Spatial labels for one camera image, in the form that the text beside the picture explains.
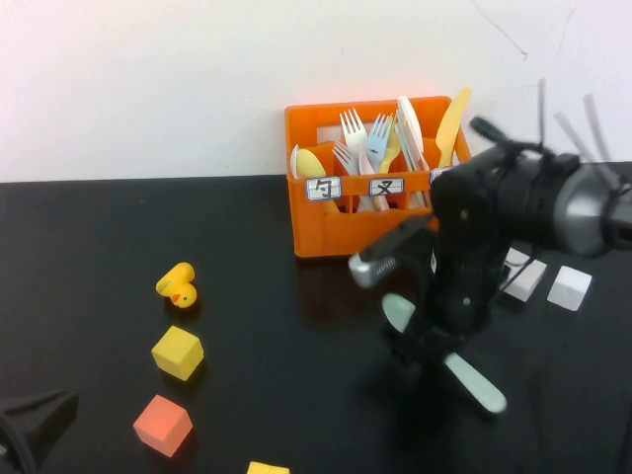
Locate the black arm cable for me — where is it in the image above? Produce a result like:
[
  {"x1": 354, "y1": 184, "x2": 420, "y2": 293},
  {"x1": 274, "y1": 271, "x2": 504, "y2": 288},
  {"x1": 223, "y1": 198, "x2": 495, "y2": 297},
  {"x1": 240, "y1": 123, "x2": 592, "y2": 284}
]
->
[
  {"x1": 0, "y1": 409, "x2": 39, "y2": 474},
  {"x1": 468, "y1": 116, "x2": 560, "y2": 160}
]

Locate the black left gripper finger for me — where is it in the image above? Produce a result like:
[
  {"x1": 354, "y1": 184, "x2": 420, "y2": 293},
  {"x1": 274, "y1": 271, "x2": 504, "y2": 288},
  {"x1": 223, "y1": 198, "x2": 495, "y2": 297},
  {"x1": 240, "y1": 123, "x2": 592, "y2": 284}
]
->
[{"x1": 41, "y1": 389, "x2": 80, "y2": 443}]

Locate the grey cable tie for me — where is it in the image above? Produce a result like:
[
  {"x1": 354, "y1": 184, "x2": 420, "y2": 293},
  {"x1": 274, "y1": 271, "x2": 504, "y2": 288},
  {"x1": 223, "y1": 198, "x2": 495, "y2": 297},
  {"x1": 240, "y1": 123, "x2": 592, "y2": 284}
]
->
[
  {"x1": 552, "y1": 111, "x2": 596, "y2": 167},
  {"x1": 536, "y1": 77, "x2": 548, "y2": 149},
  {"x1": 582, "y1": 93, "x2": 621, "y2": 192}
]

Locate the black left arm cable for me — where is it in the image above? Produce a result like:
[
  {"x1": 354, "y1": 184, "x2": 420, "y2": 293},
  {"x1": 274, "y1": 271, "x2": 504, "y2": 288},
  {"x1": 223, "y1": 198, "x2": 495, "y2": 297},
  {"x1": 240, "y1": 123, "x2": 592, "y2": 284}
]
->
[{"x1": 0, "y1": 409, "x2": 39, "y2": 474}]

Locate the paper label spoon character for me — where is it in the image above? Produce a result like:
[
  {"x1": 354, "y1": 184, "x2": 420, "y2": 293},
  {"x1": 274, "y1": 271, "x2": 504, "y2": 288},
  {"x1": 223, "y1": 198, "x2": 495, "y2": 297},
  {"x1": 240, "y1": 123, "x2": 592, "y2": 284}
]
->
[{"x1": 306, "y1": 177, "x2": 343, "y2": 203}]

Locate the orange plastic cutlery crate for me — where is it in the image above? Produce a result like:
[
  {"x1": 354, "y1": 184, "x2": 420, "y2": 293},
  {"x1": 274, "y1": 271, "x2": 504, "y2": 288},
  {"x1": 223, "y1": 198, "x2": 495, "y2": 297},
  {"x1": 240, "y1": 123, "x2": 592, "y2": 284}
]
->
[{"x1": 284, "y1": 96, "x2": 476, "y2": 259}]

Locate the mint green plastic spoon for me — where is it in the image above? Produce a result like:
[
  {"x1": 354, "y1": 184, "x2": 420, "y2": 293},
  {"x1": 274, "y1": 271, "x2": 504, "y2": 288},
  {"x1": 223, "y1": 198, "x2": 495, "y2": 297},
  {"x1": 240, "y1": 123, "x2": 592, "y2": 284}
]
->
[{"x1": 382, "y1": 293, "x2": 509, "y2": 415}]

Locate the yellow plastic spoon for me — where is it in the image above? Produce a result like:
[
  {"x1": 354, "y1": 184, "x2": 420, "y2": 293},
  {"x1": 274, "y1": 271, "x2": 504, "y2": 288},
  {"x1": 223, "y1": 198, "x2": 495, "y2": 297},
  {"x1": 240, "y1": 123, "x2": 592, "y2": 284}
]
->
[{"x1": 295, "y1": 149, "x2": 342, "y2": 215}]

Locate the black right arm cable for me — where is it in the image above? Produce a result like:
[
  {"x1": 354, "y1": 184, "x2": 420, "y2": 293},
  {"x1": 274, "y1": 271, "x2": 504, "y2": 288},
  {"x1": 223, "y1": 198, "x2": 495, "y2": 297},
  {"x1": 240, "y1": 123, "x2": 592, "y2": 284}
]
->
[{"x1": 468, "y1": 116, "x2": 560, "y2": 160}]

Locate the pale green plastic knife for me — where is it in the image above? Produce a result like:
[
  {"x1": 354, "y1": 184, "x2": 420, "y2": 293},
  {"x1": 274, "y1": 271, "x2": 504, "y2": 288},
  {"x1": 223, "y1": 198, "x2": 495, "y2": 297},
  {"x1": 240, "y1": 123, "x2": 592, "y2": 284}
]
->
[{"x1": 391, "y1": 111, "x2": 432, "y2": 208}]

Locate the yellow rubber duck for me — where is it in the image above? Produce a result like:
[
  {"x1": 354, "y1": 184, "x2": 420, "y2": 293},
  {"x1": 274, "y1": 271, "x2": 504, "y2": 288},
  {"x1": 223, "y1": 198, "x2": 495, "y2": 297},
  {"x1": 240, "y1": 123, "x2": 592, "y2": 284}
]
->
[{"x1": 155, "y1": 262, "x2": 198, "y2": 310}]

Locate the white foam cube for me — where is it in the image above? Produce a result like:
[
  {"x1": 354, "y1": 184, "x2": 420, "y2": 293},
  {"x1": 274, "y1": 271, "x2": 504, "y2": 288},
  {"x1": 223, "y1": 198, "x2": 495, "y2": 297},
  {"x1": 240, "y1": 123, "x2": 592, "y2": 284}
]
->
[{"x1": 546, "y1": 266, "x2": 593, "y2": 313}]

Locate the salmon orange foam cube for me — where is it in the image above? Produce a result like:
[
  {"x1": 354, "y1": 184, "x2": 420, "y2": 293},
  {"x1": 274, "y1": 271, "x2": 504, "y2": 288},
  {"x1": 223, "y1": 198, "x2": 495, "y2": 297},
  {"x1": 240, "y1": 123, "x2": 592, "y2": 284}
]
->
[{"x1": 132, "y1": 394, "x2": 195, "y2": 458}]

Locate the white plastic knife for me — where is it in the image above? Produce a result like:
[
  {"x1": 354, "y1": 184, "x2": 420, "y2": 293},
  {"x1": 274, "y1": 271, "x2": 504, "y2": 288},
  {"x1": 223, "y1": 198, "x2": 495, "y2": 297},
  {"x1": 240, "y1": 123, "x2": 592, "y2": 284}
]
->
[{"x1": 396, "y1": 96, "x2": 432, "y2": 173}]

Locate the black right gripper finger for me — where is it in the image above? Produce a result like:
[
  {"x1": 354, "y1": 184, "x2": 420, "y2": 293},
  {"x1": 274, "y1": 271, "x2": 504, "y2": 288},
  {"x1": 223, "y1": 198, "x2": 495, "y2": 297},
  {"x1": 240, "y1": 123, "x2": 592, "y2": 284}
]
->
[
  {"x1": 391, "y1": 320, "x2": 435, "y2": 370},
  {"x1": 433, "y1": 329, "x2": 469, "y2": 370}
]

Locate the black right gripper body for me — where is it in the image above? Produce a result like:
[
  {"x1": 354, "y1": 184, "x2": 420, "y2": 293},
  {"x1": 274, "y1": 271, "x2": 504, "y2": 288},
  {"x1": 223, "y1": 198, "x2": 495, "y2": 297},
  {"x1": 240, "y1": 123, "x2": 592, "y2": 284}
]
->
[{"x1": 418, "y1": 230, "x2": 511, "y2": 347}]

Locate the tall white plastic fork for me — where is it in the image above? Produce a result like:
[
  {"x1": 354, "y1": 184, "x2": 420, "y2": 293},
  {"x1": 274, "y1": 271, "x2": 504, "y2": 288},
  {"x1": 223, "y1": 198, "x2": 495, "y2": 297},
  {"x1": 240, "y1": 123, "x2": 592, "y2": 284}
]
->
[{"x1": 338, "y1": 110, "x2": 375, "y2": 178}]

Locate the paper label fork character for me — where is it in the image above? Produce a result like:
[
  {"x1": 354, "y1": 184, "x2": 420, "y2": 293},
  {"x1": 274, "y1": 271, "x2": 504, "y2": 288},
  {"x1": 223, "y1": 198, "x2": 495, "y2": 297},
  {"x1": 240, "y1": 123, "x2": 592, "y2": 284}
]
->
[{"x1": 369, "y1": 178, "x2": 406, "y2": 198}]

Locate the short white plastic fork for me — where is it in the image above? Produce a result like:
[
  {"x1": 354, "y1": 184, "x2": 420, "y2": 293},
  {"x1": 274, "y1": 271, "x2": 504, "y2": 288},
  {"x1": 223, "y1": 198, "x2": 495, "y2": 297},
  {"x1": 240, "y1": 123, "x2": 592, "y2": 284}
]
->
[{"x1": 332, "y1": 141, "x2": 377, "y2": 213}]

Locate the pale yellow plastic knife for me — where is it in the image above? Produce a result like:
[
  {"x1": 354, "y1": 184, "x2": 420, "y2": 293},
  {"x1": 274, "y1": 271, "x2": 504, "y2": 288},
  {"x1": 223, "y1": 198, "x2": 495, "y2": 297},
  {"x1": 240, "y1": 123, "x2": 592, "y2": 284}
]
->
[{"x1": 434, "y1": 87, "x2": 473, "y2": 169}]

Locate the white power adapter plug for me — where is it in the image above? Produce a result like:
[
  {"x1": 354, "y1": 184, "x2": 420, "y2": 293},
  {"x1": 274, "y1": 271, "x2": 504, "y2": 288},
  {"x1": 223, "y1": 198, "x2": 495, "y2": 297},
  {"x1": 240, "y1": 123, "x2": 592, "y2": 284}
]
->
[{"x1": 499, "y1": 246, "x2": 548, "y2": 303}]

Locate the light blue plastic fork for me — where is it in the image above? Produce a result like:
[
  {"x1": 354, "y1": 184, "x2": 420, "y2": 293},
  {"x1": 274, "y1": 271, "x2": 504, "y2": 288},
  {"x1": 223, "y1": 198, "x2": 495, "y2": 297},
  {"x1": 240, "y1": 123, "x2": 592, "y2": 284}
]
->
[{"x1": 364, "y1": 114, "x2": 394, "y2": 177}]

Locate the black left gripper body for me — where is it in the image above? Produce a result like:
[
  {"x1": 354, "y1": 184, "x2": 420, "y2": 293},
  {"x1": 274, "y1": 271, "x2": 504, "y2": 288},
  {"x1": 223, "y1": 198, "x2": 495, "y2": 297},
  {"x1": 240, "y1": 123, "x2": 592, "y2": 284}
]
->
[{"x1": 0, "y1": 394, "x2": 50, "y2": 468}]

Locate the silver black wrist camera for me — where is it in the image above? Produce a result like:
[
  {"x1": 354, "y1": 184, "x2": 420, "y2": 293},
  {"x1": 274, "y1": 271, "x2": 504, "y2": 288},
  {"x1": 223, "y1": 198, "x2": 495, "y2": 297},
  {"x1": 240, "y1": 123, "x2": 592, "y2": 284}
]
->
[{"x1": 348, "y1": 215, "x2": 437, "y2": 289}]

